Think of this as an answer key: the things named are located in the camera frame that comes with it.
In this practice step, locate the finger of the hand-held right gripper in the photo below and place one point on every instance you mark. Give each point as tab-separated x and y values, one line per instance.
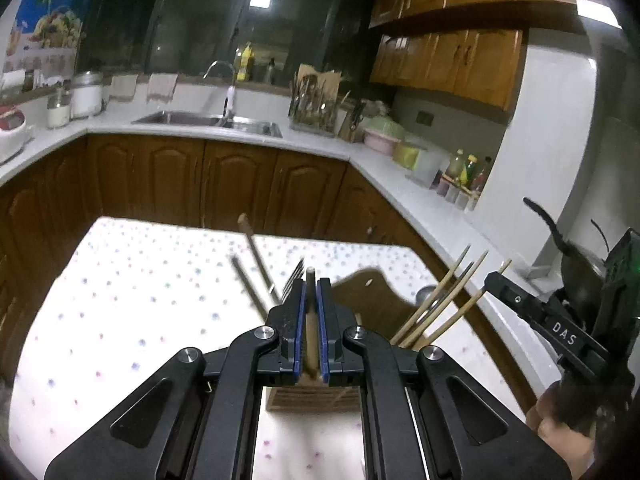
545	325

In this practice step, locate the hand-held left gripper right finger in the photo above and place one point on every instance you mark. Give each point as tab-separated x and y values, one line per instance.
323	320

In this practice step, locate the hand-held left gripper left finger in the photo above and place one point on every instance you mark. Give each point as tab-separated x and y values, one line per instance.
300	320

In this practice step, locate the metal fork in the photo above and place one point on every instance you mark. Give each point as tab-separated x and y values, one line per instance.
294	285

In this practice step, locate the wooden utensil holder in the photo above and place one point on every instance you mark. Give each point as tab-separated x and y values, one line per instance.
380	302

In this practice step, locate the person's right hand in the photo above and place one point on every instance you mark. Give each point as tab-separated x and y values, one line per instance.
562	445

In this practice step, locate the black wok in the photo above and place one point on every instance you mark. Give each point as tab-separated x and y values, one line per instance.
575	275

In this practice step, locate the small round metal object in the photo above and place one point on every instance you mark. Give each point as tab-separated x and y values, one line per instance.
424	294

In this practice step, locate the white floral tablecloth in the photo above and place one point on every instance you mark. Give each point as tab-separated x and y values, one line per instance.
150	310

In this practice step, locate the row of small spice jars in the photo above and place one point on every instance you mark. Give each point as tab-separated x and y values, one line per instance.
457	197

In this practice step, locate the yellow green condiment bottle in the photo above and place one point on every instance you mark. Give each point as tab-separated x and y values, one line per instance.
468	172

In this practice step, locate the white kitchen countertop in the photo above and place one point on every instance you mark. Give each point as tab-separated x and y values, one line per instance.
320	146

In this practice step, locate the amber condiment bottle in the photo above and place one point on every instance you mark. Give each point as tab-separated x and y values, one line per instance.
455	167

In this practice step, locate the yellow green container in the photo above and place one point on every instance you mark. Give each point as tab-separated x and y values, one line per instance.
407	156

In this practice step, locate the clear plastic container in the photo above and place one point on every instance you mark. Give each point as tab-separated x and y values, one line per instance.
430	167

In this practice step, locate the brown lower kitchen cabinets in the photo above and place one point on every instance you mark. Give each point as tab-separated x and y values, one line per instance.
175	180

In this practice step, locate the brown kitchen cabinets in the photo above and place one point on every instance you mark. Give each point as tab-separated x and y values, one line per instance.
175	180
450	60

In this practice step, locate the knife block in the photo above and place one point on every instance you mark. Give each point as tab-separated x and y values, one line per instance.
352	125

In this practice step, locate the light green lid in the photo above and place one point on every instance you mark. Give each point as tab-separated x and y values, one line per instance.
387	124

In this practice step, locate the countertop cutlery drying rack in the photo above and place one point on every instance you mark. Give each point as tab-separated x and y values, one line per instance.
312	110

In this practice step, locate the steel kitchen sink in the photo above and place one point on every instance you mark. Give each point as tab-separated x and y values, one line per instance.
200	119

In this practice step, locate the chrome faucet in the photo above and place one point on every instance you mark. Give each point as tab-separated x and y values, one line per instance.
230	102

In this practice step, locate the wooden cutting board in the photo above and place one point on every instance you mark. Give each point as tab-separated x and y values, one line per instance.
327	80

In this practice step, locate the pink hanging cloth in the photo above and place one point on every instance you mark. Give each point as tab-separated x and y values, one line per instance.
162	87

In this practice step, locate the brown upper kitchen cabinets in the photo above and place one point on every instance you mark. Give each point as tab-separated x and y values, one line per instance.
450	60

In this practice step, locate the beige hanging cloth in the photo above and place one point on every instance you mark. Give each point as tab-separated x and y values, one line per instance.
124	86

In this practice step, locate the white storage jars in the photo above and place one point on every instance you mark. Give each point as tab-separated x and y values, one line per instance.
87	97

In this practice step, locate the rectangular ceiling light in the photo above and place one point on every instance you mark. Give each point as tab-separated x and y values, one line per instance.
599	11

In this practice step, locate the dark kitchen window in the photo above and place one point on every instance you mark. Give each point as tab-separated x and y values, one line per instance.
200	20

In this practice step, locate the small glass jar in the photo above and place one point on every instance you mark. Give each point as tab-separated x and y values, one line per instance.
58	112

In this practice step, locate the white red rice cooker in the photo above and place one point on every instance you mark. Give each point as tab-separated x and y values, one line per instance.
12	135

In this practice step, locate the white paper roll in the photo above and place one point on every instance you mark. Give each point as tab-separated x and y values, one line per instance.
12	81

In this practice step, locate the wall outlet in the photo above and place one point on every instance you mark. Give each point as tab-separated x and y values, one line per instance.
425	119

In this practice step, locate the colourful wall poster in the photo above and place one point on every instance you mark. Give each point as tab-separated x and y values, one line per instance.
50	15

